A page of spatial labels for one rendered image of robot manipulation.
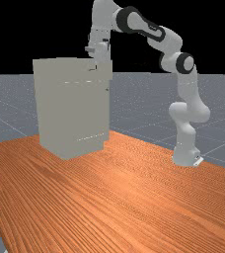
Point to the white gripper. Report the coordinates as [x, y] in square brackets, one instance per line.
[100, 46]

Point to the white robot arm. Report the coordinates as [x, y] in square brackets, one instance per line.
[187, 86]

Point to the pale grey cabinet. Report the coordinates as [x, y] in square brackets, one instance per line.
[72, 112]

